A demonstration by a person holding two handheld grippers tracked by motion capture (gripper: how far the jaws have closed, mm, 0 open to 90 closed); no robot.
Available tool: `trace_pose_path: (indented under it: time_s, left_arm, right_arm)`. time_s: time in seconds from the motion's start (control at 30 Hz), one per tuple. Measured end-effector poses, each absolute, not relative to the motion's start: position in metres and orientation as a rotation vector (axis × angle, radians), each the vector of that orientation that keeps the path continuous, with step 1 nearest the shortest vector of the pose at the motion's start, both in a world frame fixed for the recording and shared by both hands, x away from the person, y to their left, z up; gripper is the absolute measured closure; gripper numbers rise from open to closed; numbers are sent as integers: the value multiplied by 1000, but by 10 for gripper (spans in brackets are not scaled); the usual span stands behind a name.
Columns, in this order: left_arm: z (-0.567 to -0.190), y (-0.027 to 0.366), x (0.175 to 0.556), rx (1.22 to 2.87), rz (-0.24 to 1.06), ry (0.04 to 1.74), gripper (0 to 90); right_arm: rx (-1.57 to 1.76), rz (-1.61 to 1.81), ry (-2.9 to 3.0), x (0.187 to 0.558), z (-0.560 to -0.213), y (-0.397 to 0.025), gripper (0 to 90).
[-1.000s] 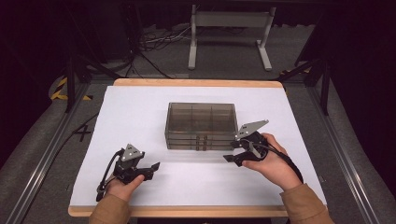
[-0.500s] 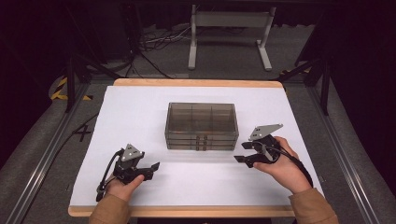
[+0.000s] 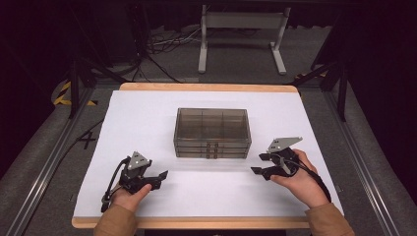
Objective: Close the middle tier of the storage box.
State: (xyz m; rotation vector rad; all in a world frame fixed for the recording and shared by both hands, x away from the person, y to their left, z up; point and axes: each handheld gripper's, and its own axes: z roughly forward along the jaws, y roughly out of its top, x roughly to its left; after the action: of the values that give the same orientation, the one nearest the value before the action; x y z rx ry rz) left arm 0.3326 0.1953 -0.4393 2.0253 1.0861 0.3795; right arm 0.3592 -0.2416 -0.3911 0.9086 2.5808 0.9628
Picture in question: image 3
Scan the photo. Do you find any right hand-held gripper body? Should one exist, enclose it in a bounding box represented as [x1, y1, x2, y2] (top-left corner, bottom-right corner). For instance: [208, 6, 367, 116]
[265, 136, 304, 180]

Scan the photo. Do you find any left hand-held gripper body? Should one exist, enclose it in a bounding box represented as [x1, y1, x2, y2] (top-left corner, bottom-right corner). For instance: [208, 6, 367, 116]
[118, 150, 153, 195]

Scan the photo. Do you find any smoky transparent plastic drawer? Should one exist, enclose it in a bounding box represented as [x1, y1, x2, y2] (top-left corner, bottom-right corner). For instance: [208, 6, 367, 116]
[174, 147, 251, 154]
[175, 151, 250, 160]
[173, 141, 252, 149]

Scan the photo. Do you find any smoky transparent drawer box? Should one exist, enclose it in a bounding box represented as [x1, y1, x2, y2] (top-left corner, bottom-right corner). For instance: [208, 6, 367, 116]
[172, 107, 253, 160]

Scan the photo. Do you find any person's left hand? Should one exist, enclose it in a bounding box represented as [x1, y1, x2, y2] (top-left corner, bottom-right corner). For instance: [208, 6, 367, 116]
[110, 183, 153, 213]

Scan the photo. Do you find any person's right hand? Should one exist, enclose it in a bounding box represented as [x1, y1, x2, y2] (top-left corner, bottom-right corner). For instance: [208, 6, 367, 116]
[269, 148, 330, 209]

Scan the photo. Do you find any white table sheet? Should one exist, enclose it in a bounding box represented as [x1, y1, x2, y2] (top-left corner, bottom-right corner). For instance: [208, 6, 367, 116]
[72, 89, 345, 219]

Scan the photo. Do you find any black tripod stand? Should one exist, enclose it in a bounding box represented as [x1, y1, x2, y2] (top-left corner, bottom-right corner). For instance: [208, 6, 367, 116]
[67, 56, 133, 120]
[284, 58, 350, 123]

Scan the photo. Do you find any yellow black hazard tape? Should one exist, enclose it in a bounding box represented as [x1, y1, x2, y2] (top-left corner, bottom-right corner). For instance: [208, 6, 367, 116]
[52, 80, 99, 107]

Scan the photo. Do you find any white metal stand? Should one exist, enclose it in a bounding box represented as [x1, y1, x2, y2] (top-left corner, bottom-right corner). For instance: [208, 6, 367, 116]
[197, 3, 292, 76]

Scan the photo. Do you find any left hand-held gripper cable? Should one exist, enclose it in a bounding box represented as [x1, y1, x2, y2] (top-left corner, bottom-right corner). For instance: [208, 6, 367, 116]
[100, 156, 132, 213]

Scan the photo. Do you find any hand-held gripper cable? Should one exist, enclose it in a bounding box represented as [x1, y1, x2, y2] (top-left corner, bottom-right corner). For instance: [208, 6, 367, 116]
[277, 156, 332, 205]
[100, 156, 132, 213]

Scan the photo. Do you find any right hand-held gripper cable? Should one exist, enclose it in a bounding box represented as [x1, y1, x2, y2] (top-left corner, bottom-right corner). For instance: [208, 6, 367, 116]
[277, 156, 332, 205]

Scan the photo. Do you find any black floor cable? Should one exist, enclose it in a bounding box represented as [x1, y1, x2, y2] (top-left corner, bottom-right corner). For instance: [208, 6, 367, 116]
[53, 119, 106, 171]

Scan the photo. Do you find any aluminium floor rail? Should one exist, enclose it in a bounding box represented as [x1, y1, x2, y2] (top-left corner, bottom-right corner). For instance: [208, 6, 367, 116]
[322, 88, 403, 236]
[5, 86, 96, 236]

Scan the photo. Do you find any bundle of floor cables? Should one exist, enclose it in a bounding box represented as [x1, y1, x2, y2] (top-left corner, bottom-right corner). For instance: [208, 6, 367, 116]
[145, 27, 203, 56]

